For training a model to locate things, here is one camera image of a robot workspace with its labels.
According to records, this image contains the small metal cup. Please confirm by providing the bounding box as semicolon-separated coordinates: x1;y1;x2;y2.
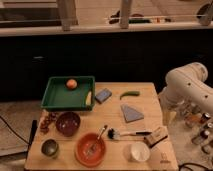
41;139;59;158

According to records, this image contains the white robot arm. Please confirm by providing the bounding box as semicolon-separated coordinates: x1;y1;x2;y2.
158;62;213;126

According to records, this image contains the grey-blue towel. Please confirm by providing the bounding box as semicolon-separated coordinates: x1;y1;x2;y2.
121;104;144;123

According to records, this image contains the blue sponge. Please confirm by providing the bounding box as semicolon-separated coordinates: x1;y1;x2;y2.
95;88;112;103

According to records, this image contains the black dish brush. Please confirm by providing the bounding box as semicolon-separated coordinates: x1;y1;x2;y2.
107;128;151;140

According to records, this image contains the green chili pepper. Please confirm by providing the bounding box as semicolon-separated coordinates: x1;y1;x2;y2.
120;91;140;100

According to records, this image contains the yellow banana piece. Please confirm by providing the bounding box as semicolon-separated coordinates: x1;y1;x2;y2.
85;91;92;106

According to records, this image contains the brown grape bunch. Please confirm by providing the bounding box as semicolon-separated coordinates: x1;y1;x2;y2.
40;112;57;134

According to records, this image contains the black cable left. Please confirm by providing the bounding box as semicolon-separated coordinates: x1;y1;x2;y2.
0;114;31;146

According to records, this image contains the orange fruit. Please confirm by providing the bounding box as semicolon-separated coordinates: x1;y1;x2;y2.
66;79;77;90

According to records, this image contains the metal spoon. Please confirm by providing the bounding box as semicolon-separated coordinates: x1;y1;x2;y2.
87;125;108;156

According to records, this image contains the green plastic tray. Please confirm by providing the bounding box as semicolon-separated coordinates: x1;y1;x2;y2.
41;76;95;111

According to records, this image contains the white cup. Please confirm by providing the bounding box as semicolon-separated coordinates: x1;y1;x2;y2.
130;142;150;162

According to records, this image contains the orange bowl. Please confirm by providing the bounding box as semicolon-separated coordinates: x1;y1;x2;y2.
75;133;106;167

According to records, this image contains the purple bowl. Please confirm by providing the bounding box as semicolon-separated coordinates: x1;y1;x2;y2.
55;112;81;137

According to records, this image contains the wooden block with black strip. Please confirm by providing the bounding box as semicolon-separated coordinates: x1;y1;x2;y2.
144;127;168;148

